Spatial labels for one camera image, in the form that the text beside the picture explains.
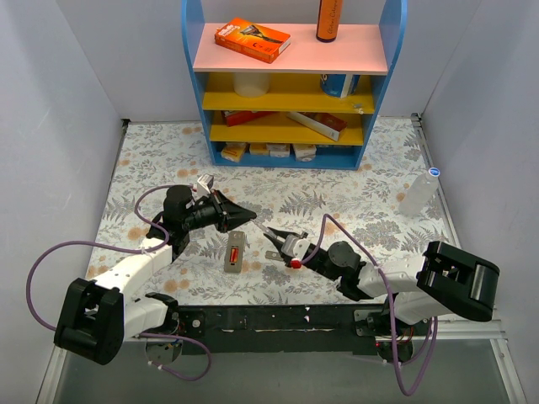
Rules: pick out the red box left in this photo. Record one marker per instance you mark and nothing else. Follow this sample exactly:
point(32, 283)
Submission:
point(239, 117)

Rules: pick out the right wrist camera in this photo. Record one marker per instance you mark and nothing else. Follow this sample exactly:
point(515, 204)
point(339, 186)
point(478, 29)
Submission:
point(293, 251)

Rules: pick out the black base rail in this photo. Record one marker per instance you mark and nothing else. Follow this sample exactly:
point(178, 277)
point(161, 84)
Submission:
point(359, 329)

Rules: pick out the red white long box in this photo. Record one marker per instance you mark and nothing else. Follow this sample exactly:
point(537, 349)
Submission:
point(325, 124)

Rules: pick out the thin metal screwdriver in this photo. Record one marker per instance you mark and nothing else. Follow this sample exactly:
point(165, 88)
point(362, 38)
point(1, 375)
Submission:
point(262, 227)

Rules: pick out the orange bottle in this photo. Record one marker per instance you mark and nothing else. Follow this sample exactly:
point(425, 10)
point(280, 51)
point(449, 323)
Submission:
point(328, 20)

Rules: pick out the grey remote control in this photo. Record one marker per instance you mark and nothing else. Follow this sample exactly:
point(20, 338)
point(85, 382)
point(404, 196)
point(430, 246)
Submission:
point(235, 239)

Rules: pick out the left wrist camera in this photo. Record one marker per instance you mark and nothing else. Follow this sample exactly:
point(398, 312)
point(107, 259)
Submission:
point(204, 185)

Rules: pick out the white cup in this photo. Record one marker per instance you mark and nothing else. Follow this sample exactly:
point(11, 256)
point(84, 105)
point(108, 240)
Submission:
point(251, 84)

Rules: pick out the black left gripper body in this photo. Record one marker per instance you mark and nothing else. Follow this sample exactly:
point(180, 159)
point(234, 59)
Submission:
point(223, 213)

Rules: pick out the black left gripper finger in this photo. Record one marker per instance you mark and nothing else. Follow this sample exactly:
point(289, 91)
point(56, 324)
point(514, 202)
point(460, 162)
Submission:
point(235, 212)
point(230, 223)

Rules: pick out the yellow soap box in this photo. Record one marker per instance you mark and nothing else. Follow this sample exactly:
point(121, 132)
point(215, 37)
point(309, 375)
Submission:
point(234, 151)

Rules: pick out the orange razor box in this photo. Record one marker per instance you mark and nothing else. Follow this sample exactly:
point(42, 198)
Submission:
point(254, 40)

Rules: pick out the grey battery cover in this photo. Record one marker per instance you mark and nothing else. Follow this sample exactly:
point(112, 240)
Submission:
point(273, 256)

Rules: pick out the floral tablecloth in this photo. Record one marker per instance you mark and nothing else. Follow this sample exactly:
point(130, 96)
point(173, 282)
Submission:
point(328, 205)

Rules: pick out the blue shelf unit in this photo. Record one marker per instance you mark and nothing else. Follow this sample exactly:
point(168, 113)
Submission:
point(368, 50)

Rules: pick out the clear plastic water bottle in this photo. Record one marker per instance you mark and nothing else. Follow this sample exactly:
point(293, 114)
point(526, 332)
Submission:
point(420, 192)

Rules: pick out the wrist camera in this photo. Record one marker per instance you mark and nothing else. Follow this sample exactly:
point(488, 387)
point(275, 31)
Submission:
point(204, 185)
point(293, 251)

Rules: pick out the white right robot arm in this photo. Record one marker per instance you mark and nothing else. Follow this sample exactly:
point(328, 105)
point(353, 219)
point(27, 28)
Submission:
point(443, 280)

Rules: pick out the blue white can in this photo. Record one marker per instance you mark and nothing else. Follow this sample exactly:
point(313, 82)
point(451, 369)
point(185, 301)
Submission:
point(339, 85)

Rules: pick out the white soap box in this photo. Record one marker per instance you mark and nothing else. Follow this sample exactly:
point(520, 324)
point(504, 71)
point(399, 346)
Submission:
point(304, 152)

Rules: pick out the red yellow battery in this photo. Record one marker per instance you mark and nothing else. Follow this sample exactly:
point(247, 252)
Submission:
point(234, 255)

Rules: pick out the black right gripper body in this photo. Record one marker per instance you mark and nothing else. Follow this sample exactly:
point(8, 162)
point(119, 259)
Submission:
point(319, 262)

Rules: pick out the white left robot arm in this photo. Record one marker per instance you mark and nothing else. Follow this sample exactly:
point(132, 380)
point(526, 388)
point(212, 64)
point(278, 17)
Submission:
point(98, 315)

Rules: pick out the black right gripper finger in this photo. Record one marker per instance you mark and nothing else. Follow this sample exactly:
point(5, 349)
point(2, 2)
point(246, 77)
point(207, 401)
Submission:
point(281, 235)
point(278, 246)

